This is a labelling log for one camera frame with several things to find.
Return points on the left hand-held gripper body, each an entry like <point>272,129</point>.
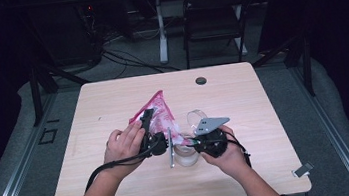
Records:
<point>154,144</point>

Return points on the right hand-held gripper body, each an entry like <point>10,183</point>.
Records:
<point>211,142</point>

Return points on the red and white seasoning bag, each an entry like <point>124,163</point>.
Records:
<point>163,116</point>

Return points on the clear jar with beige lid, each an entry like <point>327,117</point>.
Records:
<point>186,157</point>

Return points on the person's right hand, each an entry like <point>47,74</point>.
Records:
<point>232,161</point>

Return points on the person's left hand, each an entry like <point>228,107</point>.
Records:
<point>123,151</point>

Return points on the white desk leg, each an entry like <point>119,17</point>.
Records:
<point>162,35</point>

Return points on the black metal stand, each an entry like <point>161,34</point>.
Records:
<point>306,65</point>
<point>36,95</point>

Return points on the dark cabinet with red light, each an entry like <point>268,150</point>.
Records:
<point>64,37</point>

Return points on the black folding chair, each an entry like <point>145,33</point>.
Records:
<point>216,15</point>

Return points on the grey metal table bracket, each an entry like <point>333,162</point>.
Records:
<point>303,170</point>

